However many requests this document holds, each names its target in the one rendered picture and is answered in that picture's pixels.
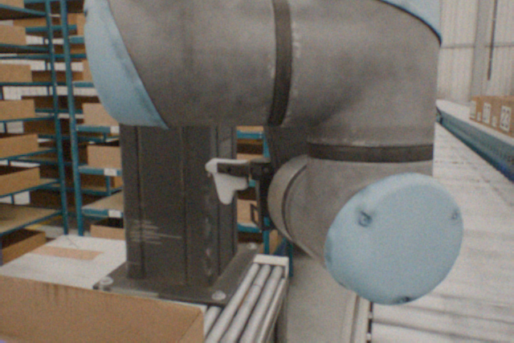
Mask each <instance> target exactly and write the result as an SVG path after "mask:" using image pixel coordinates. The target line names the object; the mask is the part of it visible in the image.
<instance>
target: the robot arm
mask: <svg viewBox="0 0 514 343"><path fill-rule="evenodd" d="M84 19H85V24H84V42H85V44H86V49H87V54H88V62H89V67H90V71H91V74H92V78H93V82H94V84H95V87H96V91H97V94H98V97H99V98H100V101H101V103H102V105H103V108H104V110H105V112H107V113H108V115H109V116H110V117H111V118H113V119H114V120H116V121H118V122H120V123H122V124H125V125H148V126H160V127H161V128H163V129H170V126H263V130H264V133H265V137H266V141H267V147H268V150H269V153H270V157H260V158H254V159H251V160H250V161H249V162H250V163H249V162H248V160H228V159H218V158H214V159H213V160H211V161H210V162H209V163H207V164H206V170H207V171H209V172H211V173H212V174H213V175H214V178H215V181H216V185H217V188H218V194H219V200H220V201H221V202H223V203H230V202H231V201H232V198H233V196H234V193H235V191H236V190H245V189H246V188H247V187H248V184H249V177H250V175H251V180H254V181H255V195H256V206H255V205H254V204H252V203H249V206H250V220H251V221H252V222H253V224H254V225H255V226H256V227H257V228H258V229H259V230H260V231H261V232H264V231H278V233H279V234H281V235H282V236H283V237H284V238H285V239H286V240H287V241H288V242H289V243H291V244H292V245H298V246H299V247H300V248H302V249H304V250H305V251H306V252H307V253H308V254H309V255H310V256H311V257H312V258H313V259H314V260H315V261H316V262H317V263H319V264H320V265H321V266H322V267H323V268H324V269H326V270H327V271H328V273H329V275H330V276H331V277H332V278H333V279H334V280H335V281H336V282H337V283H338V284H339V285H341V286H343V287H345V288H347V289H350V290H353V291H354V292H355V293H356V294H358V295H359V296H361V297H363V298H364V299H366V300H368V301H371V302H374V303H376V304H387V305H401V304H408V303H410V302H413V301H415V300H418V299H420V298H422V297H424V296H425V295H427V294H428V293H429V292H430V291H432V290H433V289H434V288H436V287H437V286H438V285H439V284H440V283H441V282H442V281H443V279H444V278H445V277H446V276H447V274H448V273H449V272H450V271H451V269H452V268H453V266H454V264H455V262H456V260H457V258H458V256H459V252H460V249H461V246H462V241H463V217H462V214H461V211H460V209H459V206H458V203H457V202H456V200H455V198H454V196H453V195H452V194H451V192H450V191H449V190H448V189H447V188H446V187H445V186H444V185H443V184H442V183H441V182H439V181H437V180H436V179H434V178H433V170H434V142H435V123H436V104H437V85H438V66H439V48H440V47H441V46H442V43H443V36H442V32H441V31H440V29H439V0H84ZM254 210H255V211H256V212H257V215H258V222H256V221H255V212H254ZM264 218H269V219H270V220H271V221H273V222H270V221H269V223H270V226H268V227H267V226H266V225H265V224H264Z"/></svg>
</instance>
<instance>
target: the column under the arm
mask: <svg viewBox="0 0 514 343"><path fill-rule="evenodd" d="M118 128H119V142H120V169H121V178H122V182H123V186H122V197H123V211H124V238H125V252H126V260H125V261H124V262H123V263H122V264H121V265H119V266H118V267H116V268H115V269H114V270H112V271H111V272H109V273H108V274H107V275H106V276H105V277H103V278H102V279H101V280H99V281H98V282H96V283H95V284H93V285H92V289H94V290H99V291H104V292H113V293H118V294H123V295H131V296H142V297H148V298H153V299H159V300H170V301H176V302H182V303H187V304H198V305H204V306H210V307H215V308H226V306H227V305H228V303H229V301H230V299H231V297H232V296H233V295H234V294H235V291H236V290H237V288H238V286H239V285H240V283H241V282H242V280H243V278H244V276H245V275H246V274H247V271H248V269H249V267H250V266H251V264H252V263H253V261H254V260H255V257H256V256H257V255H258V253H259V251H260V249H261V245H257V244H254V243H238V190H236V191H235V193H234V196H233V198H232V201H231V202H230V203H223V202H221V201H220V200H219V194H218V188H217V185H216V181H215V178H214V175H213V174H212V173H211V172H209V171H207V170H206V164H207V163H209V162H210V161H211V160H213V159H214V158H218V159H228V160H237V126H170V129H163V128H161V127H160V126H148V125H125V124H122V123H120V122H118Z"/></svg>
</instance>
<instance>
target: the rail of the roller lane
mask: <svg viewBox="0 0 514 343"><path fill-rule="evenodd" d="M369 312H370V301H368V300H366V299H364V298H363V297H361V296H359V295H358V294H356V293H355V292H354V291H353V290H350V289H349V291H348V295H347V300H346V305H345V312H344V316H343V321H342V325H341V332H340V336H339V341H338V343H368V342H366V339H367V333H369Z"/></svg>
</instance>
